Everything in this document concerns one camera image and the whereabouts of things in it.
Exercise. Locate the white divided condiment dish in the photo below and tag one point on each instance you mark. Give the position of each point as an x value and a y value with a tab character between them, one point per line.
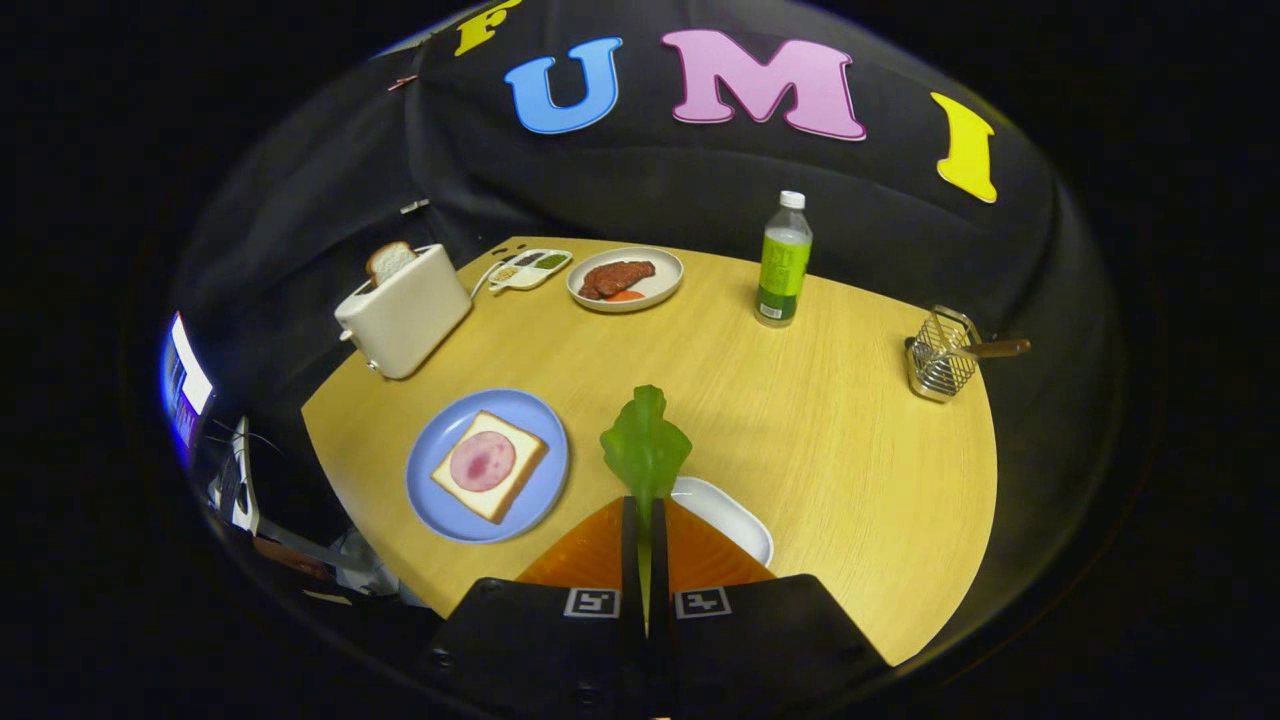
530	270

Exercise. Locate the black backdrop cloth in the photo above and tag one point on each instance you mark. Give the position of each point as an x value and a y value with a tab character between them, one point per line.
650	190

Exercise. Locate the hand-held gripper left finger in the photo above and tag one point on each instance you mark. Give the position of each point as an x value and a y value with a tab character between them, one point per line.
632	560

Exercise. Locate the square white plate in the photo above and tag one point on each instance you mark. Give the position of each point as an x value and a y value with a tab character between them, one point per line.
725	515

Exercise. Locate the blue plate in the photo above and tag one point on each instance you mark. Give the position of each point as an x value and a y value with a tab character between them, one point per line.
440	495

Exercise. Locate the white toaster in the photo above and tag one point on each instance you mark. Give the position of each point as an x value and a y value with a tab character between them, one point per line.
410	320

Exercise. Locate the brown meat patties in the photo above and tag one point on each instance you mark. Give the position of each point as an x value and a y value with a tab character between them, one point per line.
615	277

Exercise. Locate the green labelled drink bottle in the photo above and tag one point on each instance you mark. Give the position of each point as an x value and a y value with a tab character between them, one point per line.
783	270

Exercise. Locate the round white plate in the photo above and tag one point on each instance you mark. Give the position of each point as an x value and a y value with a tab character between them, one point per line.
665	275

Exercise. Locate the pink ham slice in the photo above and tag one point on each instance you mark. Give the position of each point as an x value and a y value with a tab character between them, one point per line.
482	461

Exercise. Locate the white bread slice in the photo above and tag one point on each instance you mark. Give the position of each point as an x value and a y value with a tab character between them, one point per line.
390	262

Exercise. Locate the computer monitor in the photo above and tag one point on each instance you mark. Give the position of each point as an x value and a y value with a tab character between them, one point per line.
185	385

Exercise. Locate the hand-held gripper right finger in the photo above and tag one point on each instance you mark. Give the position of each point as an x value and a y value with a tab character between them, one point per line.
659	560

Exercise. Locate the orange carrot slice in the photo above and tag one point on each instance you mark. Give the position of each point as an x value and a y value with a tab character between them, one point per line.
625	296

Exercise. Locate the bread slice under ham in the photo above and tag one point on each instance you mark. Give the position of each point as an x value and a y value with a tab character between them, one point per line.
515	485

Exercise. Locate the green lettuce leaf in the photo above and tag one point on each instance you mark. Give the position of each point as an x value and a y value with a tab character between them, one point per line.
645	450

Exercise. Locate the red cloth clip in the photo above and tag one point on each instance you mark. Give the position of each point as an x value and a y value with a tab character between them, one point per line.
403	82

